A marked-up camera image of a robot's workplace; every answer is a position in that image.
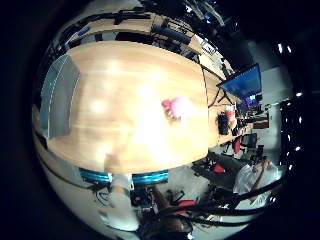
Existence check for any blue metal bar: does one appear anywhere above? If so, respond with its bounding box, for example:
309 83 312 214
79 167 113 184
132 169 169 185

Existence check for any black office chair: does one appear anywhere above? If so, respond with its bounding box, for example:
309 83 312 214
151 18 193 44

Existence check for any person in white shirt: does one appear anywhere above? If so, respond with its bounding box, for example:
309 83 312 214
233 159 284 205

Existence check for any pink plush toy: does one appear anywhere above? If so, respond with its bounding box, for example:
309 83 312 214
161 96 196 123

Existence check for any wooden desk with monitor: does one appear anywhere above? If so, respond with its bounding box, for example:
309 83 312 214
199 63 248 148

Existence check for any red white bag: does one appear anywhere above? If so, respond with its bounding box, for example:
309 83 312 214
225 105 238 129

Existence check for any black bag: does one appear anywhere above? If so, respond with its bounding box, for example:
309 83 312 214
217 112 231 136

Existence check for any grey fabric container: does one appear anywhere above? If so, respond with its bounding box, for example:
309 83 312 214
39 53 82 139

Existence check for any long wooden table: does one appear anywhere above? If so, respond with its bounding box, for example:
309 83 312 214
66 11 204 48

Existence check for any monitor with blue screen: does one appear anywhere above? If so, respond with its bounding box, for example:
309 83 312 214
209 63 263 106

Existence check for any black cable bundle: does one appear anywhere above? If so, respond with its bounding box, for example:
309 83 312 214
159 173 288 228

